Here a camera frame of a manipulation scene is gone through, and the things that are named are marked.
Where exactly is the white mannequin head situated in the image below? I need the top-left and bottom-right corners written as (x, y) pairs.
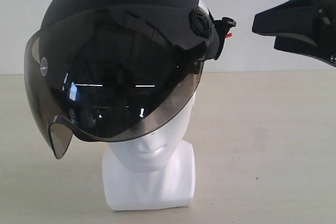
top-left (102, 97), bottom-right (196, 211)

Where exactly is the black helmet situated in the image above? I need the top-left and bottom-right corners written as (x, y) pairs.
top-left (24, 0), bottom-right (237, 159)

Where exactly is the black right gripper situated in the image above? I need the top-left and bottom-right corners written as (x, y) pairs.
top-left (251, 0), bottom-right (335, 67)

